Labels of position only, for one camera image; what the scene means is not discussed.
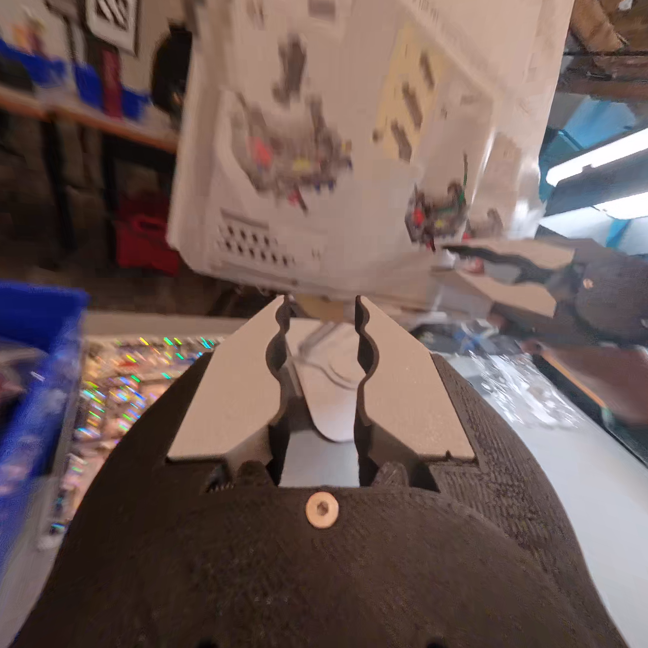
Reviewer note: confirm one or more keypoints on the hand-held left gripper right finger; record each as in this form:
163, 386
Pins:
410, 400

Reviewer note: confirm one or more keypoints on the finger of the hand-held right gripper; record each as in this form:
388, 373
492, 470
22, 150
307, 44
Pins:
521, 296
531, 251

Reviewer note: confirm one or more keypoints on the white book stand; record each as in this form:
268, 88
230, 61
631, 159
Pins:
329, 395

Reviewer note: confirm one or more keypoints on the empty clear plastic bag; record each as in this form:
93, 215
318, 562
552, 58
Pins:
516, 390

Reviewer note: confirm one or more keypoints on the lego sticker sheet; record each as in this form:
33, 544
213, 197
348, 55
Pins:
116, 390

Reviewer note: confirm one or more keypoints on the large blue storage bin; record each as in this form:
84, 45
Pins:
55, 324

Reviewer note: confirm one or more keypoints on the person's right hand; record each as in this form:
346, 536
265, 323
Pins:
592, 379

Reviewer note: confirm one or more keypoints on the red crate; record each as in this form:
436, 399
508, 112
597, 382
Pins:
147, 243

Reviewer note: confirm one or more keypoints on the black backpack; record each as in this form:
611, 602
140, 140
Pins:
169, 71

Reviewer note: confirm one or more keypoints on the framed black white tag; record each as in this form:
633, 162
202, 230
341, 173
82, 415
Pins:
112, 20

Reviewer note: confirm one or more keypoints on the small blue storage bin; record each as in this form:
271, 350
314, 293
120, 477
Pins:
30, 63
88, 86
135, 104

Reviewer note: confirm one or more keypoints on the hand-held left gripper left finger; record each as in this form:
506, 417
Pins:
228, 400

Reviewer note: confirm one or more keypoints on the lego instruction booklet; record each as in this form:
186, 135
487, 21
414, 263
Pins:
329, 222

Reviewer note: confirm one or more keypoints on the wooden background table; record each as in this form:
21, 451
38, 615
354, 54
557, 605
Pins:
101, 125

